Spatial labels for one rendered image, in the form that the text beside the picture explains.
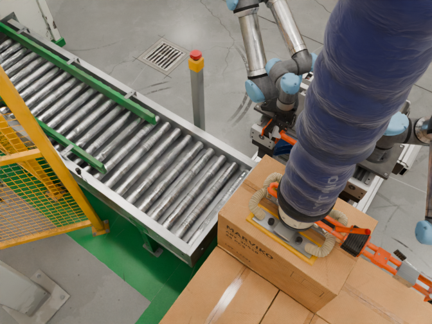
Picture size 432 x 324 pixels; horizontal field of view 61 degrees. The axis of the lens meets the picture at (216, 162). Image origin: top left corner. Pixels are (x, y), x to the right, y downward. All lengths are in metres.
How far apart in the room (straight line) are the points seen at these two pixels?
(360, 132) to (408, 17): 0.34
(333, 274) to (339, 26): 1.10
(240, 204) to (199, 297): 0.55
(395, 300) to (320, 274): 0.62
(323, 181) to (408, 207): 1.93
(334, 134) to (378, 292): 1.30
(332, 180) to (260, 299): 0.96
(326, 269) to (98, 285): 1.56
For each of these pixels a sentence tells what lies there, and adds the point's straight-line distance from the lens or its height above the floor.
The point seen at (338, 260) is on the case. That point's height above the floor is 0.95.
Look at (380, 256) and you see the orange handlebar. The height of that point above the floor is 1.09.
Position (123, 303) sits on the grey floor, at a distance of 2.60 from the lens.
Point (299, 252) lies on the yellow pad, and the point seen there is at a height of 0.97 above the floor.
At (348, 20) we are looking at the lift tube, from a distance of 0.82.
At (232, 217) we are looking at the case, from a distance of 1.68.
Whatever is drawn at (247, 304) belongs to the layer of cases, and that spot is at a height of 0.54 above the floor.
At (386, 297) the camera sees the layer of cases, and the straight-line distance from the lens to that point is 2.17.
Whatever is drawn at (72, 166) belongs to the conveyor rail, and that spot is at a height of 0.59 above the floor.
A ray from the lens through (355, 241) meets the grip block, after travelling 1.58.
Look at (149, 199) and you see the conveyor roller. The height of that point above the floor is 0.55.
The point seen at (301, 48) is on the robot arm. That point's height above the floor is 1.43.
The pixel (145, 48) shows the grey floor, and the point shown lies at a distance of 3.86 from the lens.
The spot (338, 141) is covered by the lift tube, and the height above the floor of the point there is 1.71.
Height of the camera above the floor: 2.49
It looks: 58 degrees down
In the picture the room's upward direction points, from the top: 1 degrees clockwise
